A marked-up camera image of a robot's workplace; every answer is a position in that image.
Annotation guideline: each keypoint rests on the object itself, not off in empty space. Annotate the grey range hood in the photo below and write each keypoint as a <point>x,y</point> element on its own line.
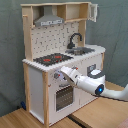
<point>48,18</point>

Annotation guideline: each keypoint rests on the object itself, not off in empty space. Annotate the oven door with window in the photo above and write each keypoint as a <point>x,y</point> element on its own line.
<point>63,100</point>

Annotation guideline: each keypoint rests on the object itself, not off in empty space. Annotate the black stovetop red burners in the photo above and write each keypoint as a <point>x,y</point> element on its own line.
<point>52,59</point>

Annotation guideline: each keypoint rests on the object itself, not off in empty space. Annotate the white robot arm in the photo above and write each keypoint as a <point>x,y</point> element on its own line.
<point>93,83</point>

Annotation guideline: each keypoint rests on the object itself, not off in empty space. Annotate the white microwave door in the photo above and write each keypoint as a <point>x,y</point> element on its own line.
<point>93,10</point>

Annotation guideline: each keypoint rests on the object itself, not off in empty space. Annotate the wooden toy kitchen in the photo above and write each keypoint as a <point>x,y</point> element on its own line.
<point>45,40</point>

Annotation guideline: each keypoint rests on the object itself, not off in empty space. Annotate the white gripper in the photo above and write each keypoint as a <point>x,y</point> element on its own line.
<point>70,74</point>

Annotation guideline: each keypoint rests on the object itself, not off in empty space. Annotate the metal sink basin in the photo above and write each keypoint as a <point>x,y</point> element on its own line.
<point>79,51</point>

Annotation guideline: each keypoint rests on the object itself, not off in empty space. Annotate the left grey red knob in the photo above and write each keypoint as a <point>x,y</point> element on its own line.
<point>56,75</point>

